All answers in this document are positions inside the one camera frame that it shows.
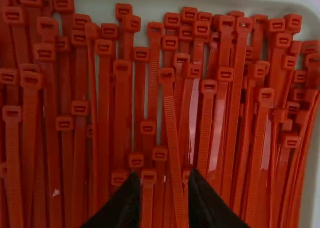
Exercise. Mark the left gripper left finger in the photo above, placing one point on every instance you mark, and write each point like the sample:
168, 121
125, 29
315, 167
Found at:
122, 208

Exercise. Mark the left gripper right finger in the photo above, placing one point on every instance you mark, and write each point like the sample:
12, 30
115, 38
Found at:
207, 210

